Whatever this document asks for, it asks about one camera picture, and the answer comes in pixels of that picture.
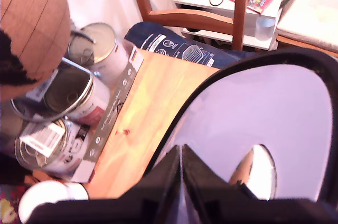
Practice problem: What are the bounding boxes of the black rice cooker lid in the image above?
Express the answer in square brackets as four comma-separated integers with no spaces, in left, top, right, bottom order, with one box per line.
[144,48,338,205]

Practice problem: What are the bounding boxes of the grey and white cardboard tray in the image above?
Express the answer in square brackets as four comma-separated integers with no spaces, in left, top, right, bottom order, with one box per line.
[72,46,145,184]

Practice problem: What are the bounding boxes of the white tin can black print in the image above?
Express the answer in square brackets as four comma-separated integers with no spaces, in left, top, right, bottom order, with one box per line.
[14,118,92,177]

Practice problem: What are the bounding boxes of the white tin can red label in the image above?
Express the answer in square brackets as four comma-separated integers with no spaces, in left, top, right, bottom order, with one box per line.
[43,68,111,127]

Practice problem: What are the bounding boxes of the white mug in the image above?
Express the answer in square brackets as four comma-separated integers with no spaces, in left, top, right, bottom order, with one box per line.
[17,180,90,224]

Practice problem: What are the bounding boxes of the navy printed bag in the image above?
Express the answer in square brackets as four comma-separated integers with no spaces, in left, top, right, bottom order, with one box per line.
[123,21,258,69]

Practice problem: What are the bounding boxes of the colourful patterned cloth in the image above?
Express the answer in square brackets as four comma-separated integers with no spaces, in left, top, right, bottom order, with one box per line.
[0,184,21,224]

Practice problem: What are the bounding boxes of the clear plastic cup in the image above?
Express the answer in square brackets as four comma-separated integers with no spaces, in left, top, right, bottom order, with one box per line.
[254,15,276,42]

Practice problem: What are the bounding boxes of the white mattress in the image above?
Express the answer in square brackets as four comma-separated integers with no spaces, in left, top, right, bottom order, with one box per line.
[274,0,338,53]

